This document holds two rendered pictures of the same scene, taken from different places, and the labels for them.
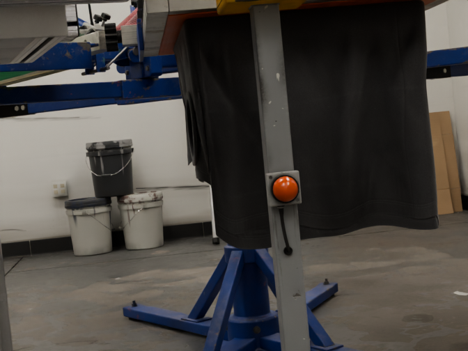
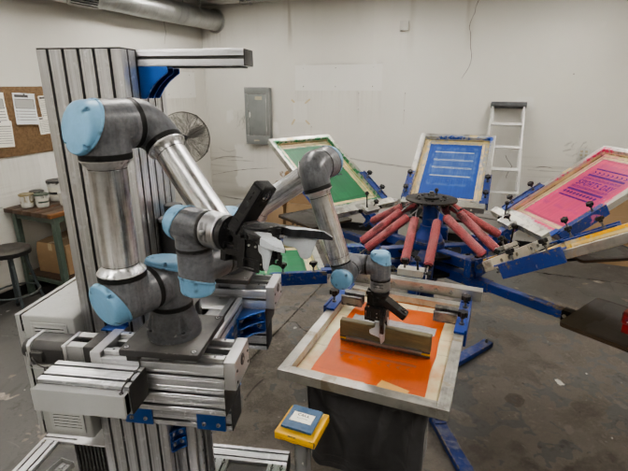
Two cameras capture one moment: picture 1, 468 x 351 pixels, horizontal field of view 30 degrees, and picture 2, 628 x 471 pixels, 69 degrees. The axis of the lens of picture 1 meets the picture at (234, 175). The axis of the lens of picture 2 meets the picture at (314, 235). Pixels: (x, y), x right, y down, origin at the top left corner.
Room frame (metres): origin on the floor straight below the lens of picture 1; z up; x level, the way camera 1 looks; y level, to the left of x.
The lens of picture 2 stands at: (0.33, -0.64, 1.93)
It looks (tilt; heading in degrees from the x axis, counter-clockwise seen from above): 18 degrees down; 28
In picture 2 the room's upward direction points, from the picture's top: straight up
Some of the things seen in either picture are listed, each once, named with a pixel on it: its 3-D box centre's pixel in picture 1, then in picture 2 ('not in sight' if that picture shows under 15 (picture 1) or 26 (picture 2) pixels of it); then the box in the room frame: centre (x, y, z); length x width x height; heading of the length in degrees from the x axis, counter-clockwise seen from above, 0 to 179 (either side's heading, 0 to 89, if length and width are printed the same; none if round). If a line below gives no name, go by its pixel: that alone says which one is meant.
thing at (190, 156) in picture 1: (205, 111); not in sight; (1.83, 0.05, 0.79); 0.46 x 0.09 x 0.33; 6
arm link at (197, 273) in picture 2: not in sight; (202, 267); (1.03, 0.01, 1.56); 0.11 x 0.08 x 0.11; 175
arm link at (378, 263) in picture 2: not in sight; (379, 265); (1.83, -0.11, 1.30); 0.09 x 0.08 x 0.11; 97
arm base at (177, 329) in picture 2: not in sight; (173, 316); (1.17, 0.26, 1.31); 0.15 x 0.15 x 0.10
